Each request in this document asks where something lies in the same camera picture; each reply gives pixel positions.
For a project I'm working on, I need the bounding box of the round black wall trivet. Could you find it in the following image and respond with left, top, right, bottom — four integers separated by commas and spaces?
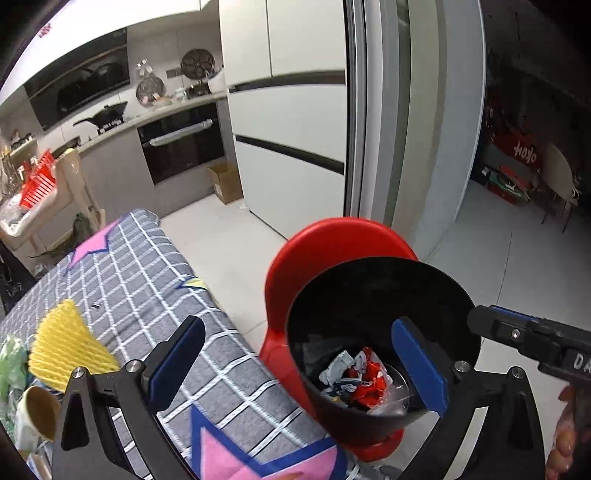
180, 49, 215, 80

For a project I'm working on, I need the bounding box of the white refrigerator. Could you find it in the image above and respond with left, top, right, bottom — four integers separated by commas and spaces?
218, 1, 348, 238

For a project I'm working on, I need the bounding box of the black wok pan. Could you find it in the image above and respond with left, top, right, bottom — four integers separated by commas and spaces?
73, 101, 127, 134

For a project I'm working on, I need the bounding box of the yellow foam fruit net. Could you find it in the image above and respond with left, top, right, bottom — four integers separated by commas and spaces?
28, 299, 120, 393

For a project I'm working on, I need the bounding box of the black range hood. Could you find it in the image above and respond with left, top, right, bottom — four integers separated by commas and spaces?
24, 28, 130, 130

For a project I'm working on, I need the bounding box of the person's right hand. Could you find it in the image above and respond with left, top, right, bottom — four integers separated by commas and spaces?
545, 386, 579, 480

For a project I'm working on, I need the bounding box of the white dining chair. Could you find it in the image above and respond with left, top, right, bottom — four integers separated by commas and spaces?
542, 143, 580, 233

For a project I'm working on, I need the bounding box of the beige wooden high chair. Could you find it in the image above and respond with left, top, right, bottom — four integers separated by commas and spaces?
1, 148, 106, 273

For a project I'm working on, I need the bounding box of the cardboard box on floor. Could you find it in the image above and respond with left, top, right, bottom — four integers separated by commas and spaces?
207, 161, 243, 205

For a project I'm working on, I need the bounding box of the grey checkered tablecloth with stars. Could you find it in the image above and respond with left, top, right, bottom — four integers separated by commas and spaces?
1, 209, 387, 479

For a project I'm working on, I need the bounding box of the red plastic chair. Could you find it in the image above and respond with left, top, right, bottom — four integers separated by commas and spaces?
259, 217, 418, 462

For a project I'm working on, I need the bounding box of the red gift boxes pile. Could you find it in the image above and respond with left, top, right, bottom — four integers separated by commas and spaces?
482, 131, 542, 205

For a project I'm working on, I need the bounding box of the paper cup with green print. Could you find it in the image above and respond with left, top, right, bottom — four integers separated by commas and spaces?
15, 386, 60, 453

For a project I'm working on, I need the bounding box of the round grey wall plate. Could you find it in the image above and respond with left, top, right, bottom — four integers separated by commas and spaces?
135, 75, 165, 107

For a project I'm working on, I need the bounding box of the red plastic basket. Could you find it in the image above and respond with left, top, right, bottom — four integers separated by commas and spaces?
19, 150, 56, 210

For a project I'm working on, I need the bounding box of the black built-in oven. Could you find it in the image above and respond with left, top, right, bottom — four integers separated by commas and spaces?
137, 103, 224, 184

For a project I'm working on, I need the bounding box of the black trash bin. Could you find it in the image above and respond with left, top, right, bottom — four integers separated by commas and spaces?
294, 257, 482, 440

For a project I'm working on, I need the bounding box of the clear plastic bag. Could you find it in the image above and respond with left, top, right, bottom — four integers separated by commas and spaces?
318, 350, 412, 416

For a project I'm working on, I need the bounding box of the red plastic bag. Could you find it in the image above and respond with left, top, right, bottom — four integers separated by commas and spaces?
341, 347, 393, 410

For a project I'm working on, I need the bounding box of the green tissue paper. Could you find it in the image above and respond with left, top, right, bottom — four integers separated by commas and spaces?
0, 334, 27, 402

